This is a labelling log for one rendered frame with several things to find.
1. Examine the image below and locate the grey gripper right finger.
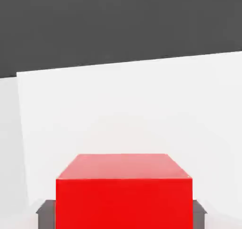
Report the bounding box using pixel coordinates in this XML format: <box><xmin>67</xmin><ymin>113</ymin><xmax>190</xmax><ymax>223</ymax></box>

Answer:
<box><xmin>192</xmin><ymin>200</ymin><xmax>220</xmax><ymax>229</ymax></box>

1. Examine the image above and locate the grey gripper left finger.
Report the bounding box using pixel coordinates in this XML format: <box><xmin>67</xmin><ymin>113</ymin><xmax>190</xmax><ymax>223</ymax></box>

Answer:
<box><xmin>22</xmin><ymin>200</ymin><xmax>57</xmax><ymax>229</ymax></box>

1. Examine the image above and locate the small red cube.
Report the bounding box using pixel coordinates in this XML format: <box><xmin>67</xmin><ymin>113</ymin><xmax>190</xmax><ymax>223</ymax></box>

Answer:
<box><xmin>55</xmin><ymin>153</ymin><xmax>194</xmax><ymax>229</ymax></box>

